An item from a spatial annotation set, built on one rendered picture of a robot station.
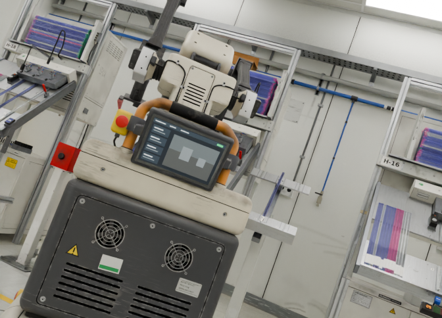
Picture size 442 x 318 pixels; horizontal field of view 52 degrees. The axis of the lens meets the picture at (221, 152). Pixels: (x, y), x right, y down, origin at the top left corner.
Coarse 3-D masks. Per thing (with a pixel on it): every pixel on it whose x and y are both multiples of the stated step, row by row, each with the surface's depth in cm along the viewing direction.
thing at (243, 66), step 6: (240, 60) 226; (246, 60) 228; (234, 66) 233; (240, 66) 223; (246, 66) 222; (234, 72) 231; (240, 72) 216; (246, 72) 215; (234, 78) 233; (240, 78) 209; (246, 78) 210; (240, 84) 202; (246, 84) 204; (252, 90) 199
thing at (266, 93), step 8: (256, 72) 302; (256, 80) 297; (264, 80) 296; (272, 80) 295; (264, 88) 295; (272, 88) 294; (264, 96) 294; (272, 96) 305; (264, 104) 293; (264, 112) 300
